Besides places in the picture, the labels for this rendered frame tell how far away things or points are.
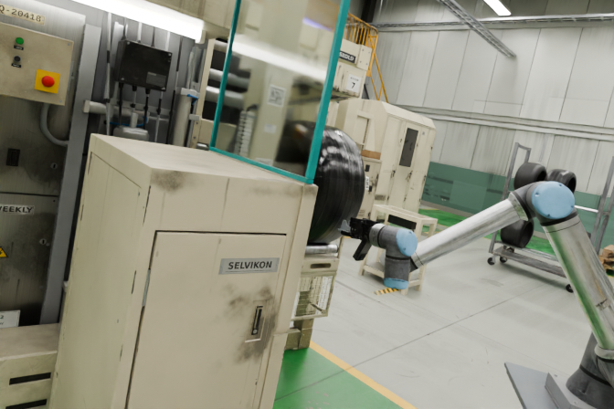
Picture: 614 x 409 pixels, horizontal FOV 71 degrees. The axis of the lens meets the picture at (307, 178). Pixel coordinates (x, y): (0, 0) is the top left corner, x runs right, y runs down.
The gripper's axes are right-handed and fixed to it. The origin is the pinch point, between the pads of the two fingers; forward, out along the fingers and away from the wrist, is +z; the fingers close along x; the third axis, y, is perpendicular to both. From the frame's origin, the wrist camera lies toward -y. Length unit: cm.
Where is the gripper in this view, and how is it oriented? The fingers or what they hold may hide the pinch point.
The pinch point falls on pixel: (340, 231)
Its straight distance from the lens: 184.7
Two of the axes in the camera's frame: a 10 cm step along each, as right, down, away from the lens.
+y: 1.2, -9.9, 0.0
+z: -6.1, -0.7, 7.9
